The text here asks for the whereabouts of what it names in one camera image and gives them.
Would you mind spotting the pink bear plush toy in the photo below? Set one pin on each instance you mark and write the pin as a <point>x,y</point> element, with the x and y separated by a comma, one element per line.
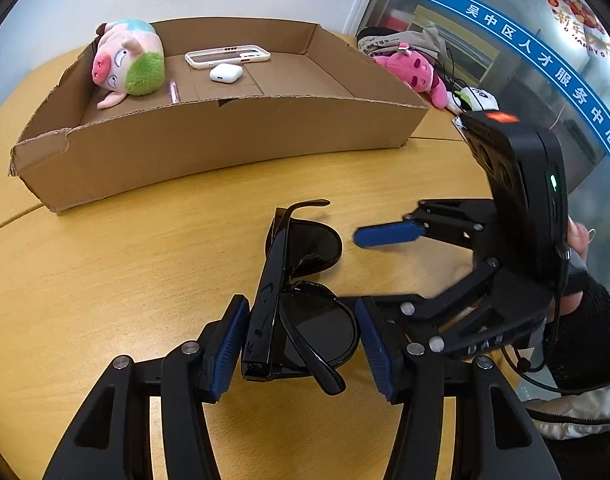
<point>415,72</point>

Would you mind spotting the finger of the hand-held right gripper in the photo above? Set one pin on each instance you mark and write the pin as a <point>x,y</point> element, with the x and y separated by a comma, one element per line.
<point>435,305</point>
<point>385,234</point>

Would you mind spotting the festive window sticker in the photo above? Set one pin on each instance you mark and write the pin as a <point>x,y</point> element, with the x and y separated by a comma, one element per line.
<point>580,15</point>

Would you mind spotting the panda plush toy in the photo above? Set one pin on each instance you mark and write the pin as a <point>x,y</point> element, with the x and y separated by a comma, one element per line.
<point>477,97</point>

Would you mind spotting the clear phone case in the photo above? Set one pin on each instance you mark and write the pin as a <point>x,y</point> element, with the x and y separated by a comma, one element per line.
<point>255,54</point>

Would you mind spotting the white earbuds case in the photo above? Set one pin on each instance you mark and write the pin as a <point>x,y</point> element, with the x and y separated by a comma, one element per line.
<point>225,72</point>

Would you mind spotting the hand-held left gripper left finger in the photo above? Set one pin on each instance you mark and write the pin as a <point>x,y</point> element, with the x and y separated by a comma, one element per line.
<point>230,345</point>

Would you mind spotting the pink pig plush toy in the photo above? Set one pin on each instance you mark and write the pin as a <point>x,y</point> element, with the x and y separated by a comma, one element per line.
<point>130,55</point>

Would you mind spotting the blue banner strip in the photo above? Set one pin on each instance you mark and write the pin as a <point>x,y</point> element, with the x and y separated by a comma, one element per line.
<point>535,50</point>

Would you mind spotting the beige cloth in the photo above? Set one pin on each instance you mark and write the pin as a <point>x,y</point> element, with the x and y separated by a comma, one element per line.
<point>430,40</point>

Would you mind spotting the person's right hand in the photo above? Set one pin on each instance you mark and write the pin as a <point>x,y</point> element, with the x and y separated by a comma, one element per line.
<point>577,242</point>

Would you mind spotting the brown cardboard box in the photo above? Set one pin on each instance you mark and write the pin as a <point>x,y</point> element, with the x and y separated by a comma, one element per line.
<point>185,145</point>

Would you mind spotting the pink pen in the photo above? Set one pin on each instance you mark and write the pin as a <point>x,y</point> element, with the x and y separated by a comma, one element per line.
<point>174,92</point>

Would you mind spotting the black sunglasses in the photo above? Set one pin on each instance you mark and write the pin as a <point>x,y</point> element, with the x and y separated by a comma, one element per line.
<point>315,320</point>

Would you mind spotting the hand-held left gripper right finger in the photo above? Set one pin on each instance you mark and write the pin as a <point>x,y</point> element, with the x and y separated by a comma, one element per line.
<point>380,350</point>

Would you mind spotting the white puffer jacket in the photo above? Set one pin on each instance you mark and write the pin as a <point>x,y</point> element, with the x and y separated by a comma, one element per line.
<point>575,415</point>

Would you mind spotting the white printed cloth bag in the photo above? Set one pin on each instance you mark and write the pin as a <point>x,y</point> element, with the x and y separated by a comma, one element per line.
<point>380,42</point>

